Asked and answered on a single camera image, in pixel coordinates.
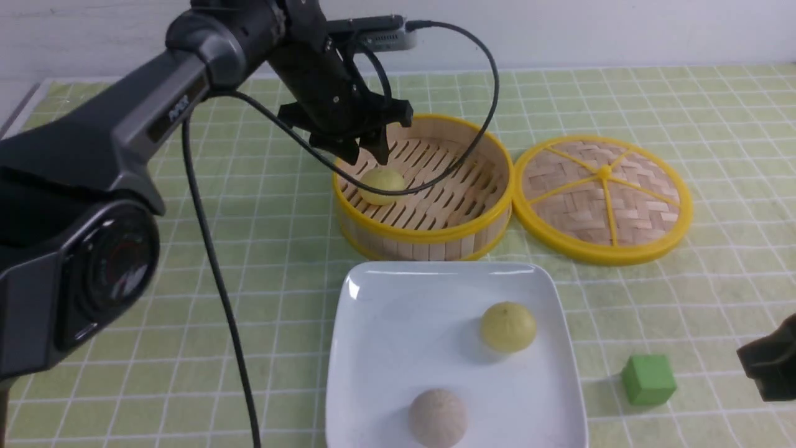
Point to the grey steamed bun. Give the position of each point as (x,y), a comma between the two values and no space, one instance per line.
(438,418)

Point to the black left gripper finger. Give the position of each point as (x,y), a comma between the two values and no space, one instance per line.
(374,140)
(347,150)

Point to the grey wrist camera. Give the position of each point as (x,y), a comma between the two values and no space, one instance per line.
(379,34)

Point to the yellow rimmed bamboo steamer basket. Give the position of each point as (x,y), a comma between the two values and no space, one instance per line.
(459,219)

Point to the green checkered tablecloth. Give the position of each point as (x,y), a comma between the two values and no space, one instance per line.
(165,375)

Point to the yellow steamed bun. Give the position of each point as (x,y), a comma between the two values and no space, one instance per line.
(381,178)
(508,327)

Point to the yellow rimmed bamboo steamer lid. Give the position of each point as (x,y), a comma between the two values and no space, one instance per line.
(600,200)

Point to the white square plate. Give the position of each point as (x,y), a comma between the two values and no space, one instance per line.
(405,327)

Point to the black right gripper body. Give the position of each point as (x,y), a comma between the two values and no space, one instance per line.
(770,362)

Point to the green cube block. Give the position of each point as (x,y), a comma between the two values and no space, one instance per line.
(648,380)

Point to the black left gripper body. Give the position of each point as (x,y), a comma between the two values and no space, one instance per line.
(331,97)

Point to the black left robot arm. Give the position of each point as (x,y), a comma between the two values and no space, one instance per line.
(79,239)

